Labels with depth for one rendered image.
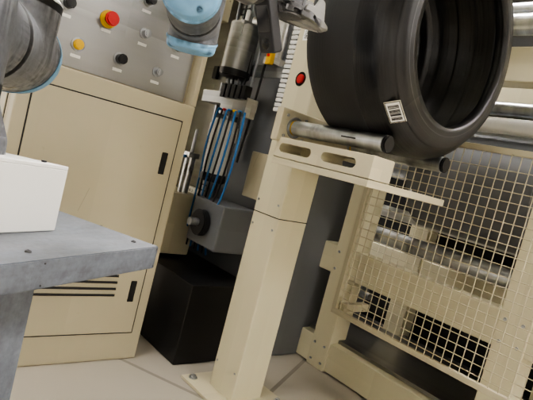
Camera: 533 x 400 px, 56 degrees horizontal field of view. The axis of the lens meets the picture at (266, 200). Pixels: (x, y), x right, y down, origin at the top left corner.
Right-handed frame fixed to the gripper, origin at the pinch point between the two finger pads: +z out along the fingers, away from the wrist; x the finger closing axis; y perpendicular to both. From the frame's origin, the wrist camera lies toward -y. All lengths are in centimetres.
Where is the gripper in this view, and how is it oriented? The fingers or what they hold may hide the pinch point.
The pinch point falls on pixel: (321, 31)
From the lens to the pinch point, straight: 118.4
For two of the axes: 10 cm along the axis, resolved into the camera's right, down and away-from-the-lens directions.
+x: -6.3, -2.2, 7.4
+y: 2.5, -9.7, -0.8
